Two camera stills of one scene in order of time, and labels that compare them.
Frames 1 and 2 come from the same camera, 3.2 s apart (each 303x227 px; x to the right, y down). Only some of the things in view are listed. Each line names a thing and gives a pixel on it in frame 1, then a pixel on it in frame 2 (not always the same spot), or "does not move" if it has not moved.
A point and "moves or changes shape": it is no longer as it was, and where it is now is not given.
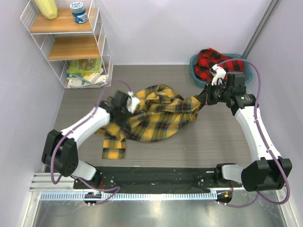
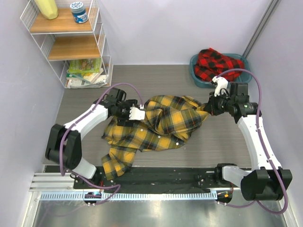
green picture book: [84, 65] does not move
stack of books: [85, 75] does not move
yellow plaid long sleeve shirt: [160, 111] moves or changes shape
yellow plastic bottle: [48, 8] does not move
